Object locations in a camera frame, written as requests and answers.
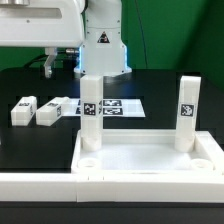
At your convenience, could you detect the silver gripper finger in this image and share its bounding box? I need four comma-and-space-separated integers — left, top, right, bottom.
44, 47, 58, 78

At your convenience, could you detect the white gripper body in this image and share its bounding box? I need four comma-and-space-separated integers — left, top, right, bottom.
0, 0, 85, 47

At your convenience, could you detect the white marker sheet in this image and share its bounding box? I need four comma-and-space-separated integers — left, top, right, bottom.
64, 98, 145, 117

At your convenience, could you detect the white desk top tray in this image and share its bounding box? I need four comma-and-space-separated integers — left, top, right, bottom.
71, 129, 224, 175

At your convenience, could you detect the black cable horizontal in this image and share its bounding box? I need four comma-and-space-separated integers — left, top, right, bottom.
22, 48, 81, 69

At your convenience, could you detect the white front fence bar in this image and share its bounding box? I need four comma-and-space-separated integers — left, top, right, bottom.
0, 173, 224, 203

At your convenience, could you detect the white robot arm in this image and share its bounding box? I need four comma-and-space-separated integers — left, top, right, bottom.
0, 0, 131, 79

